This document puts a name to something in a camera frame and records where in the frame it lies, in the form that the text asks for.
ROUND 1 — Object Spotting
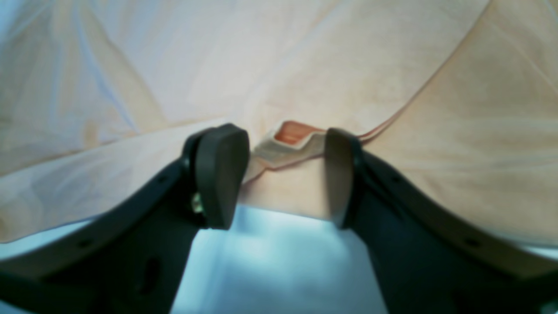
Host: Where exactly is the peach orange T-shirt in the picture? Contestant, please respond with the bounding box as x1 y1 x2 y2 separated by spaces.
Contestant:
1 0 557 246

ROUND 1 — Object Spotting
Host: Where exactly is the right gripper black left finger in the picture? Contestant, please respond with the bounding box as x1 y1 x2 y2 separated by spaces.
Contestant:
0 123 250 314

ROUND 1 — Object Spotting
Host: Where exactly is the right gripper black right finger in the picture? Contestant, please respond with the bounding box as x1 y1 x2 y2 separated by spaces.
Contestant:
325 128 558 314

